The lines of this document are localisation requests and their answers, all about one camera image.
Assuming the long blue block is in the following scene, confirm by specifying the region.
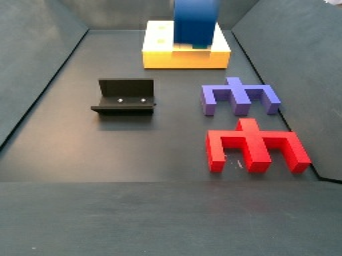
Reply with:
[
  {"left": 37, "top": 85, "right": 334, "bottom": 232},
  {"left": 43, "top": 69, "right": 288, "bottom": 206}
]
[{"left": 174, "top": 0, "right": 219, "bottom": 48}]

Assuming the yellow board with slots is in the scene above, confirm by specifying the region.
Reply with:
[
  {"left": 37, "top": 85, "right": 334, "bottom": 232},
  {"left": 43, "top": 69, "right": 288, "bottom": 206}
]
[{"left": 141, "top": 21, "right": 231, "bottom": 69}]

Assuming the purple branched block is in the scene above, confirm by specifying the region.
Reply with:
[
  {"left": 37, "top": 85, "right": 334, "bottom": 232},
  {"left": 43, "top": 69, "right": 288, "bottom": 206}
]
[{"left": 200, "top": 77, "right": 280, "bottom": 116}]

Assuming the red branched block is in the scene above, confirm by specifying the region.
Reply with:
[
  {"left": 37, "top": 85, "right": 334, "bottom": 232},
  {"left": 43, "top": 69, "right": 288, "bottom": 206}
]
[{"left": 206, "top": 118, "right": 311, "bottom": 173}]

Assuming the black angle bracket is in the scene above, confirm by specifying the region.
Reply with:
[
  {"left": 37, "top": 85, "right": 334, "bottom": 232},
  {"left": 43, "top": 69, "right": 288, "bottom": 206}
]
[{"left": 91, "top": 78, "right": 155, "bottom": 115}]

